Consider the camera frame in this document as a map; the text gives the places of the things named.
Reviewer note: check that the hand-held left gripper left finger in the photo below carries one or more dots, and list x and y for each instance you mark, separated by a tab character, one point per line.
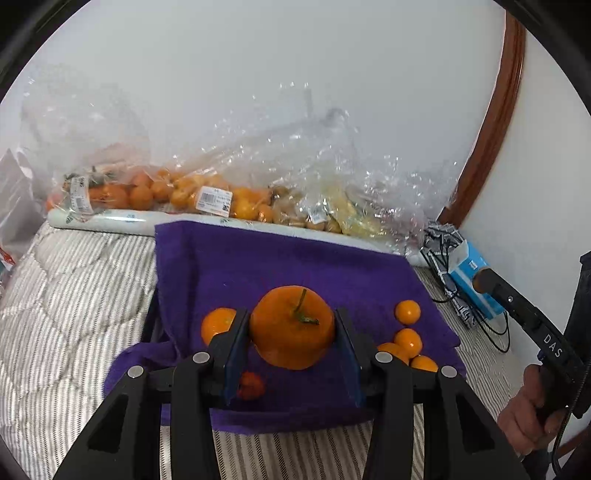
235	357

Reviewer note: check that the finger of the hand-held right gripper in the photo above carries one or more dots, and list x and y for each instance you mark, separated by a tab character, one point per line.
508	300

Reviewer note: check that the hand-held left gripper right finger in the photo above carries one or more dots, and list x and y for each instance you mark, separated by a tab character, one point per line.
347	353

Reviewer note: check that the small orange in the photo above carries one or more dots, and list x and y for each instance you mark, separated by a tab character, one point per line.
407	311
424	363
408	342
218	325
391	352
250	385

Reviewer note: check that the large orange with stem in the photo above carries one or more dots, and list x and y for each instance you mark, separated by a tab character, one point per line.
286	332

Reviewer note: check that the clear bag of yellow fruits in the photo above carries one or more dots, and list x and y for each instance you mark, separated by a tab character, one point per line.
360	221

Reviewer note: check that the clear bag of brown fruits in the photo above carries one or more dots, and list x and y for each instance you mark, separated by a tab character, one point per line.
286	210

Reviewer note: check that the person's right hand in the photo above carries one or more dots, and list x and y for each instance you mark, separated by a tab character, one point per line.
521	415

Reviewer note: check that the blue tissue pack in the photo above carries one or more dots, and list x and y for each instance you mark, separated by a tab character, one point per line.
475	286

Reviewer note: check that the person's dark clothing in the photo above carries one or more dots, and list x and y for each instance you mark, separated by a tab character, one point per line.
581	314

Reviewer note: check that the purple towel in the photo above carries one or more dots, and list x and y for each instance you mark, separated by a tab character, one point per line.
277	263

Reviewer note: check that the clear bag of small oranges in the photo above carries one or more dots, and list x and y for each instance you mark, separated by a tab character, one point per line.
184	194

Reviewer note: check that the striped quilt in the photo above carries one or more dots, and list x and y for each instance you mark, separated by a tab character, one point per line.
78	286

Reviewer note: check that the clear bag of large mandarins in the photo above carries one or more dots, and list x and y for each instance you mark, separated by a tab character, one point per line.
111	194

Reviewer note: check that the white plastic bag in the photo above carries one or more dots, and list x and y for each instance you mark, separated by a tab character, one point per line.
18	207

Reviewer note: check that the brown wooden door frame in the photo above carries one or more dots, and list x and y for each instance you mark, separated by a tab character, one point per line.
496	138

